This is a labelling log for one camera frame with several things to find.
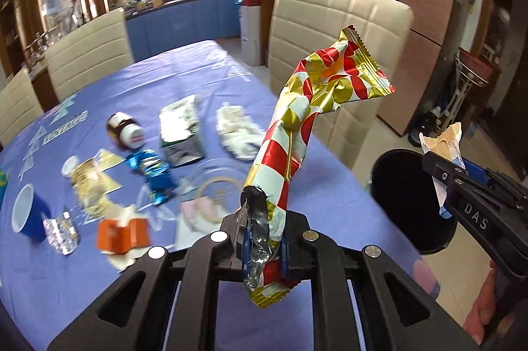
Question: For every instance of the blue foil candy wrapper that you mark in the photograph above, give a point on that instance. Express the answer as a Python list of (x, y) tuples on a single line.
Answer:
[(157, 174)]

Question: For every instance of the cream chair far side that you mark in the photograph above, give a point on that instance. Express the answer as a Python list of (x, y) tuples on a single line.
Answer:
[(98, 49)]

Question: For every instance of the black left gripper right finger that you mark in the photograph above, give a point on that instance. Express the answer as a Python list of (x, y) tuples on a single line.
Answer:
[(361, 299)]

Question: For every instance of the pink paper napkin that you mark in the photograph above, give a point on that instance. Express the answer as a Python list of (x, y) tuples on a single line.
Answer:
[(203, 209)]

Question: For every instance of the cream chair near bin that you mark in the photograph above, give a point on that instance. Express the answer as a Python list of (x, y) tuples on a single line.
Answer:
[(300, 27)]

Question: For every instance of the red gold snack wrapper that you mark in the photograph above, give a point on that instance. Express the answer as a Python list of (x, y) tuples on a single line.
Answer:
[(321, 83)]

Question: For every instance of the white metal plant stand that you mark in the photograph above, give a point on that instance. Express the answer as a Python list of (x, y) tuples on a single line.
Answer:
[(470, 71)]

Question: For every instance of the cream chair left edge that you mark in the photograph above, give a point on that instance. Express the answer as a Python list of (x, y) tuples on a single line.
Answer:
[(19, 107)]

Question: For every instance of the black round trash bin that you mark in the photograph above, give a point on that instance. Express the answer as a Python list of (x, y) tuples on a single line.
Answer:
[(408, 197)]

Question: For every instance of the white paper wrapper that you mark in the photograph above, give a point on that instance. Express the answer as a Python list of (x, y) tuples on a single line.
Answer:
[(446, 145)]

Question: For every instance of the brown jar white lid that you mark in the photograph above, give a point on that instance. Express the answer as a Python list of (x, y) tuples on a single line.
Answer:
[(125, 131)]

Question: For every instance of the gold snack packet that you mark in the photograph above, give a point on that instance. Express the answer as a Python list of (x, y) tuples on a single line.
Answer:
[(92, 185)]

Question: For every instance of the blue patterned tablecloth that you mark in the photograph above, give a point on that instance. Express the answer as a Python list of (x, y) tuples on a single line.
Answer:
[(45, 291)]

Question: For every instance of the person's right hand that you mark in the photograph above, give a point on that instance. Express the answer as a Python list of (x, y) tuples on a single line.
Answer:
[(511, 332)]

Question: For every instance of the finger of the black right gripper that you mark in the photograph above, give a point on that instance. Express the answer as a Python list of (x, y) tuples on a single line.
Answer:
[(503, 187)]

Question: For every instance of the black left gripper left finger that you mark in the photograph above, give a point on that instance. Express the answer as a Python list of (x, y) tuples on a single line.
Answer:
[(168, 301)]

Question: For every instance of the clear tape roll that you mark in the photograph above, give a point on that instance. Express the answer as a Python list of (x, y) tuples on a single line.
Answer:
[(217, 197)]

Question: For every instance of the orange small box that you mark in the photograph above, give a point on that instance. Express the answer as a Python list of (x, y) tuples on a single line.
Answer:
[(116, 239)]

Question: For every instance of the blue plastic cup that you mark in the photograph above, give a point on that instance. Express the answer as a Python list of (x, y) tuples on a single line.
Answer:
[(28, 214)]

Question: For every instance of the crumpled white tissue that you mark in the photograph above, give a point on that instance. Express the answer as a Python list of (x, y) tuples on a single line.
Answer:
[(238, 133)]

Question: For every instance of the blue kitchen cabinets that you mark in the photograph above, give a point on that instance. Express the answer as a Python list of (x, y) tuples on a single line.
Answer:
[(181, 23)]

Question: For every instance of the green white milk carton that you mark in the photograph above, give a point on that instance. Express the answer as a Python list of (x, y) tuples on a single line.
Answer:
[(180, 132)]

